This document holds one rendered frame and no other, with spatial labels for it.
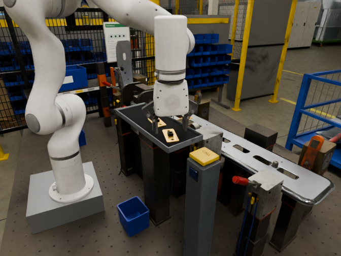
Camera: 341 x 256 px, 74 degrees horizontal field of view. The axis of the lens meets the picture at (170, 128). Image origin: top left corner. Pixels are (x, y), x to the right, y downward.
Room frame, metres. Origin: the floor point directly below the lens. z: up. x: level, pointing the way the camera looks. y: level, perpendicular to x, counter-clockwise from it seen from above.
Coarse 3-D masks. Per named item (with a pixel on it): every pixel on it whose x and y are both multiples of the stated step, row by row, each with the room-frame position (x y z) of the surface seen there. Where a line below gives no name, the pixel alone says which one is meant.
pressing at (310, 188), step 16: (224, 144) 0.86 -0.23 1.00; (240, 144) 0.86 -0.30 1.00; (256, 144) 0.86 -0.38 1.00; (240, 160) 0.74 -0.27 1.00; (256, 160) 0.74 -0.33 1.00; (272, 160) 0.74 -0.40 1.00; (288, 160) 0.74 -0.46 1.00; (304, 176) 0.64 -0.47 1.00; (320, 176) 0.64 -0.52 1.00; (288, 192) 0.56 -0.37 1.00; (304, 192) 0.56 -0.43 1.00; (320, 192) 0.56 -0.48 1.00
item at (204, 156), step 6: (198, 150) 0.55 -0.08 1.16; (204, 150) 0.55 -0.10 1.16; (210, 150) 0.55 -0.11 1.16; (192, 156) 0.53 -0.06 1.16; (198, 156) 0.52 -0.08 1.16; (204, 156) 0.52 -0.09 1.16; (210, 156) 0.52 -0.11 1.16; (216, 156) 0.52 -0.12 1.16; (198, 162) 0.51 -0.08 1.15; (204, 162) 0.49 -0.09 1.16; (210, 162) 0.51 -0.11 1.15
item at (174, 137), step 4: (164, 132) 0.66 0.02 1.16; (168, 132) 0.64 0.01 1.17; (172, 132) 0.64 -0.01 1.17; (164, 136) 0.63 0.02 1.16; (168, 136) 0.63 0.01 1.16; (172, 136) 0.63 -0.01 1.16; (176, 136) 0.63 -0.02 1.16; (168, 140) 0.60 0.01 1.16; (172, 140) 0.60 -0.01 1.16; (176, 140) 0.60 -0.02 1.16
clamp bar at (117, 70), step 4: (116, 68) 1.40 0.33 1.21; (120, 68) 1.42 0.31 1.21; (116, 72) 1.40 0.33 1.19; (120, 72) 1.40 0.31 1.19; (116, 76) 1.42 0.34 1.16; (120, 76) 1.40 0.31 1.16; (120, 80) 1.40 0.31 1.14; (120, 84) 1.40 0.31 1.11; (120, 88) 1.43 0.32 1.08; (120, 92) 1.43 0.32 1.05
